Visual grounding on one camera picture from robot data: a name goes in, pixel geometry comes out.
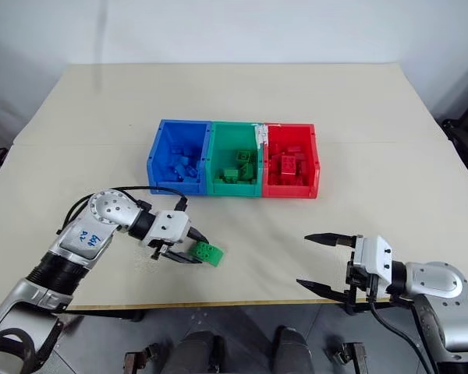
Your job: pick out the blue plastic bin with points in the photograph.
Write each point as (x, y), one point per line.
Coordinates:
(167, 136)

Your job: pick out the red plastic bin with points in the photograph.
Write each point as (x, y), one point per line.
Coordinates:
(288, 134)

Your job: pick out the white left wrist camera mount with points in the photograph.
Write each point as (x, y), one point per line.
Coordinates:
(171, 226)

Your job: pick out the white torn tape label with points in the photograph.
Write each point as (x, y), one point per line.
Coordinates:
(262, 134)

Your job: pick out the green plastic bin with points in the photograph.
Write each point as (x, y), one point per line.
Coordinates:
(230, 134)

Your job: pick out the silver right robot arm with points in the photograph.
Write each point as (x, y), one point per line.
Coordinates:
(440, 277)

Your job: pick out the rusty metal table foot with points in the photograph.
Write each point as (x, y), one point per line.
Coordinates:
(140, 358)
(351, 356)

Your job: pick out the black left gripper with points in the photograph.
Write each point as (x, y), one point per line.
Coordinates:
(159, 250)

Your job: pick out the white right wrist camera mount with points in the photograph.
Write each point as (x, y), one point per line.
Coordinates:
(374, 257)

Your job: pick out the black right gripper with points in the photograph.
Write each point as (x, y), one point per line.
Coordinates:
(359, 282)

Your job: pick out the black under-table bracket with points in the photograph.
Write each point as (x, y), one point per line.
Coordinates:
(130, 315)

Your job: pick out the large red toy brick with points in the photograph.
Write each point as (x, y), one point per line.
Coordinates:
(289, 165)

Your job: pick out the dark rounded shape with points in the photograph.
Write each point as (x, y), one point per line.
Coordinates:
(291, 350)
(199, 352)

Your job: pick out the black chair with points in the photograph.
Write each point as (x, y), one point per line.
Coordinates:
(466, 128)

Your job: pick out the blue toy brick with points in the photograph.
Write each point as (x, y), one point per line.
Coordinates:
(180, 170)
(192, 171)

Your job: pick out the green toy brick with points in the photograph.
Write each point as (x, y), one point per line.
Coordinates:
(243, 156)
(249, 172)
(210, 253)
(229, 175)

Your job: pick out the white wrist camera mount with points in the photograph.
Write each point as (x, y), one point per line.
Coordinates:
(171, 226)
(374, 257)

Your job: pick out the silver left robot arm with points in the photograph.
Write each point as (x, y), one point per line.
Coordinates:
(108, 210)

